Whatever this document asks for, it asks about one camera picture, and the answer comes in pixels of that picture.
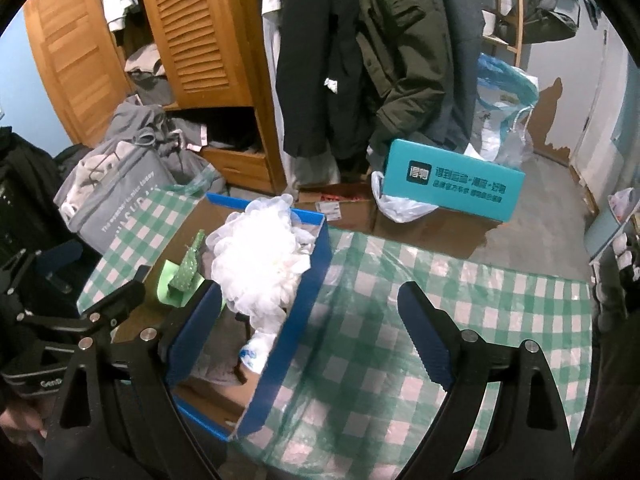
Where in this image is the light green cloth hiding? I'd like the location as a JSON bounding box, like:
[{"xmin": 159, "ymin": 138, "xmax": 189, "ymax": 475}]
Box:
[{"xmin": 156, "ymin": 259, "xmax": 206, "ymax": 309}]

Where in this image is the grey fabric piece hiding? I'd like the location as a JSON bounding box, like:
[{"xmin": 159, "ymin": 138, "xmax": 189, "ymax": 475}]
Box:
[{"xmin": 191, "ymin": 307, "xmax": 250, "ymax": 387}]

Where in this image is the green glitter scrub pad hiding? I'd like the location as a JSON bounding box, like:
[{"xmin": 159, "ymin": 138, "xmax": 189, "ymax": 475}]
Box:
[{"xmin": 168, "ymin": 230, "xmax": 205, "ymax": 294}]

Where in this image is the blue striped white sock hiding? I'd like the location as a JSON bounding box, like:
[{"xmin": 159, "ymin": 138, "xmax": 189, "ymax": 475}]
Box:
[{"xmin": 239, "ymin": 330, "xmax": 277, "ymax": 375}]

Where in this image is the white mesh bath pouf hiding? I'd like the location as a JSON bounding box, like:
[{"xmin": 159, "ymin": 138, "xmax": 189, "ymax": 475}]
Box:
[{"xmin": 205, "ymin": 194, "xmax": 316, "ymax": 335}]

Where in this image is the person's hand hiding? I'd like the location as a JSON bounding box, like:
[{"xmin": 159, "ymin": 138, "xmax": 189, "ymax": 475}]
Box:
[{"xmin": 1, "ymin": 399, "xmax": 47, "ymax": 446}]

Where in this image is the blue-edged cardboard box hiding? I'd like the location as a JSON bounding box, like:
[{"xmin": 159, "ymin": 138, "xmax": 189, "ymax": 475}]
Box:
[{"xmin": 112, "ymin": 192, "xmax": 334, "ymax": 442}]

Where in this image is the green checkered tablecloth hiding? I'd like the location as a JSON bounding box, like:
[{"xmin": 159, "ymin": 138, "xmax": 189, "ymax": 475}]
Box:
[{"xmin": 78, "ymin": 190, "xmax": 592, "ymax": 479}]

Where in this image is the grey tote bag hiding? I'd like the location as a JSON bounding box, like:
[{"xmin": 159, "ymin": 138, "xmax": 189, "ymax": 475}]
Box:
[{"xmin": 54, "ymin": 141, "xmax": 176, "ymax": 254}]

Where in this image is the shoe rack with shoes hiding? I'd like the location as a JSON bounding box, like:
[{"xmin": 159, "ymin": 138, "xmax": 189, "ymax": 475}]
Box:
[{"xmin": 592, "ymin": 232, "xmax": 639, "ymax": 334}]

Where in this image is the white plastic bag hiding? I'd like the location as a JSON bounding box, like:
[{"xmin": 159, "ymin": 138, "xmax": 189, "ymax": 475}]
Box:
[{"xmin": 370, "ymin": 171, "xmax": 438, "ymax": 224}]

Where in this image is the teal shoe box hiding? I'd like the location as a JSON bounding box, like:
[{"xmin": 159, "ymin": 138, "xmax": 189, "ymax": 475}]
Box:
[{"xmin": 382, "ymin": 140, "xmax": 525, "ymax": 222}]

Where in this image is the brown cardboard box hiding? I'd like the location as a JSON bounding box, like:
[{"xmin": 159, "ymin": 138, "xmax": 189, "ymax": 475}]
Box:
[{"xmin": 295, "ymin": 182, "xmax": 499, "ymax": 259}]

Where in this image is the light blue waste bin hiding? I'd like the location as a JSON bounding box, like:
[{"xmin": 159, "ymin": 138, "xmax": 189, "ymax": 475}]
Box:
[{"xmin": 584, "ymin": 186, "xmax": 639, "ymax": 260}]

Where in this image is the blue clear plastic bag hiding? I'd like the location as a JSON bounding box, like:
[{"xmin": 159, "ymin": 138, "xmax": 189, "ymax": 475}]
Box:
[{"xmin": 471, "ymin": 53, "xmax": 539, "ymax": 169}]

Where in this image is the black hanging jacket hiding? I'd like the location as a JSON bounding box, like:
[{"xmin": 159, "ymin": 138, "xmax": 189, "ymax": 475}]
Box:
[{"xmin": 277, "ymin": 0, "xmax": 373, "ymax": 168}]

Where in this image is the wooden louvered wardrobe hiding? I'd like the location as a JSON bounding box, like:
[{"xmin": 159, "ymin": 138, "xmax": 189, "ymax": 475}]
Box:
[{"xmin": 24, "ymin": 0, "xmax": 286, "ymax": 194}]

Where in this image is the olive green hanging jacket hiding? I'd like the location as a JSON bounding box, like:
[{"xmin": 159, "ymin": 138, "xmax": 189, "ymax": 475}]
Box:
[{"xmin": 357, "ymin": 0, "xmax": 451, "ymax": 157}]

